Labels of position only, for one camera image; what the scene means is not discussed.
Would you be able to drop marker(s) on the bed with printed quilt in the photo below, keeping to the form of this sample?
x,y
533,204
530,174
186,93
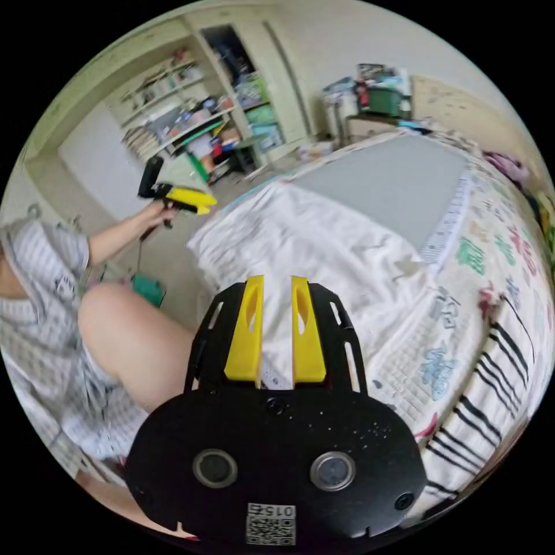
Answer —
x,y
477,277

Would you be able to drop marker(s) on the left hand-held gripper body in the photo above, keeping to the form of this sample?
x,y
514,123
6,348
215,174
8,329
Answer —
x,y
159,191

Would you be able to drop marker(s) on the pale green shelf cupboard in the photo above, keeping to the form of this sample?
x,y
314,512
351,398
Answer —
x,y
173,86

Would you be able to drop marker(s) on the person's left forearm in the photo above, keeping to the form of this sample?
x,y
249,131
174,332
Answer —
x,y
115,237

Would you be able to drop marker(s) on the grey flat board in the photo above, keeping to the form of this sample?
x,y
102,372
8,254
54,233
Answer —
x,y
390,186

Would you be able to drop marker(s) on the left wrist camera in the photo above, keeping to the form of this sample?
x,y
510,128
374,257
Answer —
x,y
150,175

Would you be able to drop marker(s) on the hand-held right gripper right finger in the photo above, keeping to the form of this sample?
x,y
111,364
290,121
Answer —
x,y
308,347

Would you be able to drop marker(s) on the person's left hand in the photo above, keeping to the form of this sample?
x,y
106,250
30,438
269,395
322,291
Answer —
x,y
155,215

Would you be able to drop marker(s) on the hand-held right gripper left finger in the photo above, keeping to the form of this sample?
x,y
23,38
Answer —
x,y
243,342

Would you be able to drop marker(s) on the small cabinet with boxes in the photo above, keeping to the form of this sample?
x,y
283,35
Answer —
x,y
381,102

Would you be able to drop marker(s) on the beige patterned long sleeve shirt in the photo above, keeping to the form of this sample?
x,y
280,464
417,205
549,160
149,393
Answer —
x,y
312,243

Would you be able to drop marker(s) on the person's body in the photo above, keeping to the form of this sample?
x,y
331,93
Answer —
x,y
39,312

